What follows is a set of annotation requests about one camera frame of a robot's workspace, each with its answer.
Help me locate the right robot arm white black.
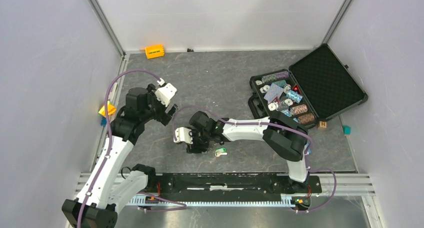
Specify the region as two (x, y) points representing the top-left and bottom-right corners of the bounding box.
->
(173, 111), (312, 192)

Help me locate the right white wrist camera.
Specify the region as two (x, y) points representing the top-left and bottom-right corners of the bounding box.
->
(173, 127), (193, 145)

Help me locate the purple cable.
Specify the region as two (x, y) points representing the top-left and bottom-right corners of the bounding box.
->
(171, 105), (338, 214)
(76, 69), (167, 228)

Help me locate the small blue block at left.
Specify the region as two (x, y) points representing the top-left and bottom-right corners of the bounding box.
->
(100, 117), (107, 127)

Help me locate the small wooden letter cube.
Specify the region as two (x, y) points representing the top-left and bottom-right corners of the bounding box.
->
(317, 121), (328, 129)

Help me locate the orange box at back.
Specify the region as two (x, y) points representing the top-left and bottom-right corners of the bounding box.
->
(144, 44), (165, 59)

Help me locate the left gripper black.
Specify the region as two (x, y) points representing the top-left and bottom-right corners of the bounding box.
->
(140, 84), (179, 126)

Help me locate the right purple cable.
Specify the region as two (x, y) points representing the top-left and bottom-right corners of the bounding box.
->
(171, 105), (338, 214)

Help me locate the small teal cube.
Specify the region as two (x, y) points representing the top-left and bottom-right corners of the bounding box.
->
(342, 125), (351, 136)

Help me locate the yellow orange block at left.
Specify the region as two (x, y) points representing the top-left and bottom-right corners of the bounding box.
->
(98, 100), (117, 117)

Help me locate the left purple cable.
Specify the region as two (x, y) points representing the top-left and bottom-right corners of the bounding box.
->
(76, 69), (167, 228)

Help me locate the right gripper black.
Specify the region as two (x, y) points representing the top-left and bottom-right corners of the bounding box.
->
(186, 127), (211, 155)

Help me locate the black poker chip case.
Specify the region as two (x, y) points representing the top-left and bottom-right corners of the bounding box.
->
(247, 44), (368, 128)

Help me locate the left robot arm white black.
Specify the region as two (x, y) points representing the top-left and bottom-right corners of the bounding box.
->
(61, 83), (178, 228)

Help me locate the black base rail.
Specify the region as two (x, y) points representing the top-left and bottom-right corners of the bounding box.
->
(145, 173), (322, 202)

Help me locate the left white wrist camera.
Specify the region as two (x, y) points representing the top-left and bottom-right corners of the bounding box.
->
(154, 78), (177, 107)

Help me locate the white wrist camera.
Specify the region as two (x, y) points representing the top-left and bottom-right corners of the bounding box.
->
(173, 127), (193, 145)
(154, 78), (177, 107)

